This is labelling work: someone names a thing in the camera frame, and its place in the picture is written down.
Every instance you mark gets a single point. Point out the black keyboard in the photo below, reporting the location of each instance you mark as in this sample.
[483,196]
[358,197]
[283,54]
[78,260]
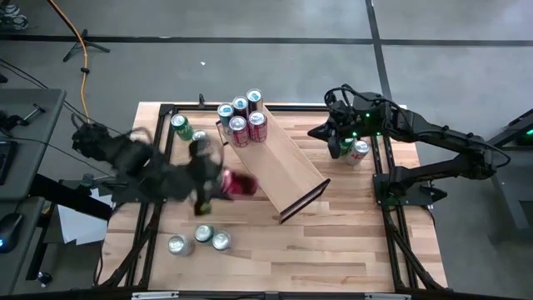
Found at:
[3,162]

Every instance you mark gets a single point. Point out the grey metal stand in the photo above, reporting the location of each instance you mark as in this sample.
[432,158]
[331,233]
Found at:
[512,187]

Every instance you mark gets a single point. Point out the wooden shelf with black frame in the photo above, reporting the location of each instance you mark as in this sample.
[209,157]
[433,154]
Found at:
[287,175]

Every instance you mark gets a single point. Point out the black metal rig frame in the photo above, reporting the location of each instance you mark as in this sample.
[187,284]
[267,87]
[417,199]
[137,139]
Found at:
[312,108]

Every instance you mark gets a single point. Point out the black round knob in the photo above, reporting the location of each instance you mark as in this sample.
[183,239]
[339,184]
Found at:
[43,277]

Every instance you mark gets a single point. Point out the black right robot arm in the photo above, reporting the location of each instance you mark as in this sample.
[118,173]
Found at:
[433,129]

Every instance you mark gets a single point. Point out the silver Diet Coke can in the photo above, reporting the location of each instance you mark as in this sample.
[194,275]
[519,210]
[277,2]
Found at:
[200,135]
[358,153]
[179,246]
[222,241]

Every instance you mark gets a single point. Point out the dark grey desk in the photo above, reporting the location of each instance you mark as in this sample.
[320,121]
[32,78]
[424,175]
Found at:
[23,271]

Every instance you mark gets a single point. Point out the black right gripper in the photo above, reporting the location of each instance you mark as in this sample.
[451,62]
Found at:
[362,121]

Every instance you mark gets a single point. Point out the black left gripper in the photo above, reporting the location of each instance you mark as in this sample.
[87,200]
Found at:
[204,175]

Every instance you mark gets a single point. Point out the white paper sheets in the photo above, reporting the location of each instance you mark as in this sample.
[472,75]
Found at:
[79,227]

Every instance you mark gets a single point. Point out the silver metal bracket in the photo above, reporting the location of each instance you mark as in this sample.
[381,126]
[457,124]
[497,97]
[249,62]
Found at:
[155,295]
[387,296]

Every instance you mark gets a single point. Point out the grey side desk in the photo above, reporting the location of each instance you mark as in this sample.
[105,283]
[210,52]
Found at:
[46,104]

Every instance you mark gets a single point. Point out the black table clamp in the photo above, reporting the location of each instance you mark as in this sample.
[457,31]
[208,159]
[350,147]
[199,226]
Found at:
[202,101]

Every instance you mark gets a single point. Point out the green Sprite can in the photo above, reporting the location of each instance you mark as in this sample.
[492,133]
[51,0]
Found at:
[182,127]
[345,149]
[204,234]

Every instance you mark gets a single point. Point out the black support beam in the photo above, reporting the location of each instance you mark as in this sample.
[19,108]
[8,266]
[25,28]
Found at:
[71,199]

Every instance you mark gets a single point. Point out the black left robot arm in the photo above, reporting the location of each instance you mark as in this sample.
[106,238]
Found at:
[129,156]

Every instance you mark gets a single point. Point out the black tripod stand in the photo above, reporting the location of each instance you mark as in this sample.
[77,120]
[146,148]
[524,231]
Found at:
[99,47]

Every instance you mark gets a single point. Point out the black computer mouse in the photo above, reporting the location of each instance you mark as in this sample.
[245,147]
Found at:
[9,231]

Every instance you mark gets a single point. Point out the black clamp tool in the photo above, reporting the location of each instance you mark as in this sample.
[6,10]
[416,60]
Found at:
[12,121]

